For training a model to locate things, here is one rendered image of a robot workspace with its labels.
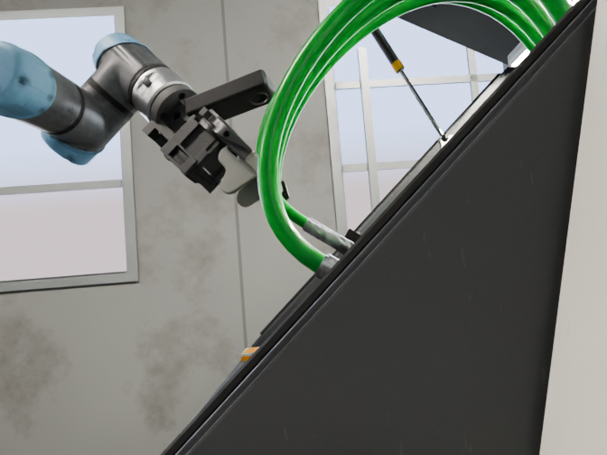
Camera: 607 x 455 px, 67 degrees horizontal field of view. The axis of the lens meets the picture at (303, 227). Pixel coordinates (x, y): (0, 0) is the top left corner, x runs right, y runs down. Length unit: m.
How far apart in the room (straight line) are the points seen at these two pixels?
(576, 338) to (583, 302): 0.01
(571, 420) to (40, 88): 0.56
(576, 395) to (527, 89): 0.12
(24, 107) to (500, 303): 0.52
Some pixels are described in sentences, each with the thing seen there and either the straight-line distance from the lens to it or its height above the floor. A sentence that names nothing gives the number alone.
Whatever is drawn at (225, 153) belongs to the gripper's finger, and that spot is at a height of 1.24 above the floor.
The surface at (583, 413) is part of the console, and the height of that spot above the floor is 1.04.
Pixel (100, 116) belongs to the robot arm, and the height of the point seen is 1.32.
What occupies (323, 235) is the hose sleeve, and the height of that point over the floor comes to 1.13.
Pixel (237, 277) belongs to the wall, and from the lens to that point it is 2.22.
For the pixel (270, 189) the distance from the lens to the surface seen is 0.30.
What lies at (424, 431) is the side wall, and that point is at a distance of 0.21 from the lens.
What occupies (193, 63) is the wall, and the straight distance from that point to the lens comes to 2.45.
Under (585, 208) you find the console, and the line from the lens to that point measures 0.21.
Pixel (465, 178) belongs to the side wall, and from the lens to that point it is 0.21.
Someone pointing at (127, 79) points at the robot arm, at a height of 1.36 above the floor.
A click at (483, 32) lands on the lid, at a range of 0.99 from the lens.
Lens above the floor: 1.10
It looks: 4 degrees up
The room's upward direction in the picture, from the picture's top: 5 degrees counter-clockwise
